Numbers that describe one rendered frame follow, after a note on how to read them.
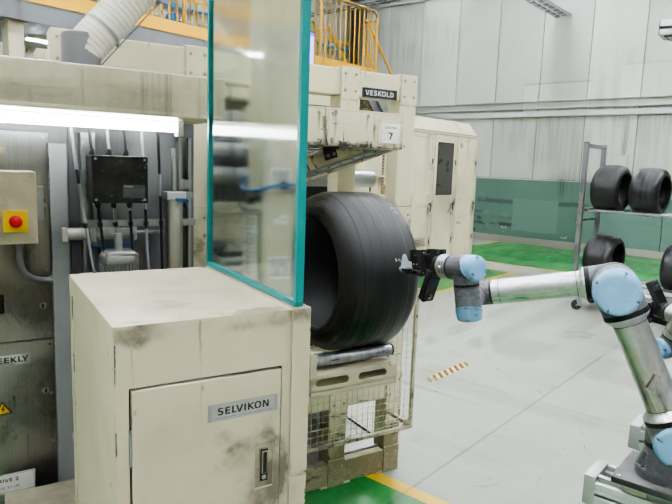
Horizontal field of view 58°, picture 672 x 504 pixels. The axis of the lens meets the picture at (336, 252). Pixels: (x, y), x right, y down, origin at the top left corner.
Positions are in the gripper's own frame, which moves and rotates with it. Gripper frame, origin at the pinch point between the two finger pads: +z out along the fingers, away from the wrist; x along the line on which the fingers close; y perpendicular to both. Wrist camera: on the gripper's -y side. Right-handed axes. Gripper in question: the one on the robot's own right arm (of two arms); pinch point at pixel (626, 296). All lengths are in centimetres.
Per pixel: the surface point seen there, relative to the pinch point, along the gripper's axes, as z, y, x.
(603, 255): 312, 83, 325
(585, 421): 93, 117, 72
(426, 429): 117, 103, -31
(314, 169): 55, -64, -112
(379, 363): 8, 5, -112
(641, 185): 283, 7, 349
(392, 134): 46, -75, -80
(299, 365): -61, -31, -165
